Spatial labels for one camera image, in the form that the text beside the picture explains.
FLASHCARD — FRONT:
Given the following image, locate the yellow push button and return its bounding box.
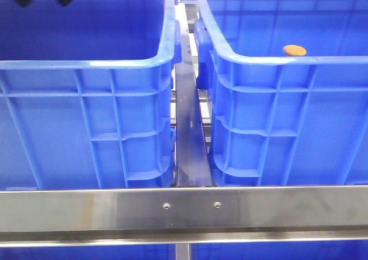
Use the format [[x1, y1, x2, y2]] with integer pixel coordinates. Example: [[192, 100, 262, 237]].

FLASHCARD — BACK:
[[283, 44, 307, 56]]

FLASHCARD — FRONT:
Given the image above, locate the blue crate front left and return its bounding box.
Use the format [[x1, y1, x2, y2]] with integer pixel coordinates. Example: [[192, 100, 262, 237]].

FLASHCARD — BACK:
[[1, 0, 181, 191]]

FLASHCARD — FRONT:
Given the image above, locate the blue crate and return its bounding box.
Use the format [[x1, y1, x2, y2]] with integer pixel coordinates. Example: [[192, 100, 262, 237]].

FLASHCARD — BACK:
[[195, 0, 367, 186], [1, 0, 181, 191]]

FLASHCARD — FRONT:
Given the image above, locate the steel rack centre divider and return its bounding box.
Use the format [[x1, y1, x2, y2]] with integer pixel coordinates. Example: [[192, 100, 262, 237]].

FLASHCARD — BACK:
[[174, 32, 213, 188]]

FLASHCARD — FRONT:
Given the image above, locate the blue crate front right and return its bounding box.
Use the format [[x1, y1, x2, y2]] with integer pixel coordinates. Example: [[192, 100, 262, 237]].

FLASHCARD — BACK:
[[195, 0, 367, 186]]

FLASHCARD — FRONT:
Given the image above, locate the blue crate lower shelf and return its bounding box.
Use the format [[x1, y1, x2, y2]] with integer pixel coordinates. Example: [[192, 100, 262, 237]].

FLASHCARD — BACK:
[[1, 240, 367, 259]]

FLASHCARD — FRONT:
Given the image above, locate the steel rack front rail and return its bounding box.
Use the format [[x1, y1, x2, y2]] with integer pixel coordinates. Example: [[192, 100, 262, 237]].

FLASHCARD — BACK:
[[1, 185, 367, 247]]

